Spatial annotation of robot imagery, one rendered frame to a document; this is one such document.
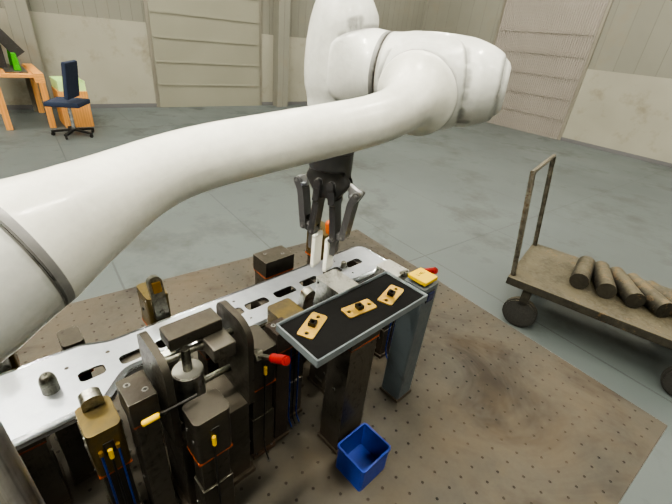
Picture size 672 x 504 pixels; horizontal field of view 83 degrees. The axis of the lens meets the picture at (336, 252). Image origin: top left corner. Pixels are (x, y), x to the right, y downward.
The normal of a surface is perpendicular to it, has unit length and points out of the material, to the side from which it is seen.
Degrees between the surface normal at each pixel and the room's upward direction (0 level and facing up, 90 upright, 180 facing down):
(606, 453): 0
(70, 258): 82
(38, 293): 90
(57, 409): 0
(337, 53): 89
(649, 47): 90
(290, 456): 0
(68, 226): 64
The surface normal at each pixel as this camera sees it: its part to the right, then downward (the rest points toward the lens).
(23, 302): 0.93, 0.24
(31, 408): 0.09, -0.87
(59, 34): 0.60, 0.44
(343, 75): -0.41, 0.51
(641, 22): -0.80, 0.23
